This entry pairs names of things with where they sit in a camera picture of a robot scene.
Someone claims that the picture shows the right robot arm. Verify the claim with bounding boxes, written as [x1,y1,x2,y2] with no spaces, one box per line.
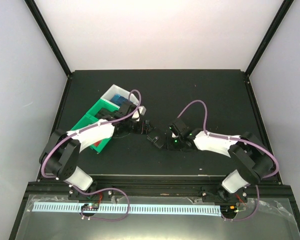
[169,118,279,202]

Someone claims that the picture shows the small circuit board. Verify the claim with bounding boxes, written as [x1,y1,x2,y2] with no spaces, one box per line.
[220,205,241,214]
[81,203,100,212]

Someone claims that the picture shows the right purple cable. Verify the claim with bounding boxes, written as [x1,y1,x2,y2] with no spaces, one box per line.
[177,99,280,223]

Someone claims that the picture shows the red credit card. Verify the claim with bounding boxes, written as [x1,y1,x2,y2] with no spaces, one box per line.
[93,140,102,148]

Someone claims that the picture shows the right black frame post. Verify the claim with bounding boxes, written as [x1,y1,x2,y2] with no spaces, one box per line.
[245,0,294,77]

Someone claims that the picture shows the black cards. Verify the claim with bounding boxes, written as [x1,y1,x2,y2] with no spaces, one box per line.
[95,107,118,121]

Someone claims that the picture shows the purple cable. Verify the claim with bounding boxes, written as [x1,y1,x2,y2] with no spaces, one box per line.
[40,89,143,222]
[177,99,280,223]

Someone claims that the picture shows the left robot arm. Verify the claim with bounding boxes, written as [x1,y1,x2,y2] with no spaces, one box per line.
[39,104,146,200]

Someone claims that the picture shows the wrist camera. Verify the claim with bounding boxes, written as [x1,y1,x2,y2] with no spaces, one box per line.
[171,131,180,139]
[131,106,147,120]

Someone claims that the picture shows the clear white plastic bin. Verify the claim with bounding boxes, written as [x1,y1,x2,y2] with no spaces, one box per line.
[101,84,139,109]

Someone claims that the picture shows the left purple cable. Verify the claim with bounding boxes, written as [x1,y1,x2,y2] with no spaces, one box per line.
[40,89,143,222]

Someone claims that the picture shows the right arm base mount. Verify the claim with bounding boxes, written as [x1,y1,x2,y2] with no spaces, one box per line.
[201,185,248,204]

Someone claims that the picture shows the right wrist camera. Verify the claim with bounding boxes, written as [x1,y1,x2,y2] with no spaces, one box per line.
[171,131,180,139]

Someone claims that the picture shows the blue cards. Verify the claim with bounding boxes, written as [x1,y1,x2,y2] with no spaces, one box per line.
[110,94,128,107]

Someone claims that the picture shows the black aluminium front rail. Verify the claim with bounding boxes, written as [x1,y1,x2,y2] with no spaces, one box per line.
[27,174,295,198]

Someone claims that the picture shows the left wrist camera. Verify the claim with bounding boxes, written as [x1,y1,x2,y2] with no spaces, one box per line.
[131,106,147,120]

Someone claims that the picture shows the green plastic bin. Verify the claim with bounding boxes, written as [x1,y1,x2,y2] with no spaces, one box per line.
[66,114,115,153]
[86,98,120,120]

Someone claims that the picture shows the white slotted cable duct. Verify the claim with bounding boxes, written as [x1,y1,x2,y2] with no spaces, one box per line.
[31,202,222,217]

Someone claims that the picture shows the left small circuit board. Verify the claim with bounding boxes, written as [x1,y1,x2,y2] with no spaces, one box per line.
[81,203,100,212]

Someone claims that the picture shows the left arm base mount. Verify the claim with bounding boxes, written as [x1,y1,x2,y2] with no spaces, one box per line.
[65,182,115,202]

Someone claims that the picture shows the black frame post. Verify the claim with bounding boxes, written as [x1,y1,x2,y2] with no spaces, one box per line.
[24,0,72,77]
[245,0,294,77]

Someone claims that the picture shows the right small circuit board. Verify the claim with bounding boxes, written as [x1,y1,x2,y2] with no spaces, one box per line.
[220,205,241,214]

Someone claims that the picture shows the left black frame post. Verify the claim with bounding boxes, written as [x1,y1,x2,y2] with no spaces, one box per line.
[24,0,72,77]

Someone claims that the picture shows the clear acrylic sheet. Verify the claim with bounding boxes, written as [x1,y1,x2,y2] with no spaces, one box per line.
[11,195,300,240]

